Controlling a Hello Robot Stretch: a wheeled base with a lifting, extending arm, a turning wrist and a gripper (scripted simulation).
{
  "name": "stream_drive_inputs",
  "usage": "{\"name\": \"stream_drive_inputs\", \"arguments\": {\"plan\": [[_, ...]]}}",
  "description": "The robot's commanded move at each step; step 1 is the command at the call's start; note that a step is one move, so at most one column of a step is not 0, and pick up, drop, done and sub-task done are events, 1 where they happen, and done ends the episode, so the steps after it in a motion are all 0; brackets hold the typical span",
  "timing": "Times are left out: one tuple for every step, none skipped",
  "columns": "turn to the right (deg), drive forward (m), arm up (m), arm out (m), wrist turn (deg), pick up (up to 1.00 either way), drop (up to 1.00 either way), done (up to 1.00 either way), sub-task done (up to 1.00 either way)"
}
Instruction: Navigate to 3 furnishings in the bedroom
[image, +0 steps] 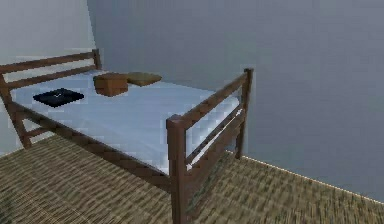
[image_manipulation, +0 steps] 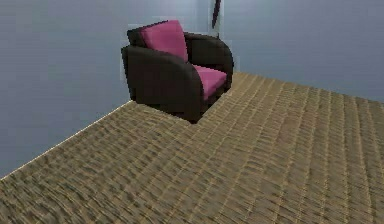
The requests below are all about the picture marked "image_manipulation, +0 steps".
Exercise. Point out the black armchair with pink cushions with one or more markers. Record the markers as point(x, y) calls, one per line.
point(160, 80)

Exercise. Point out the dark slanted pole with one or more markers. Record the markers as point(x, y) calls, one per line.
point(216, 13)

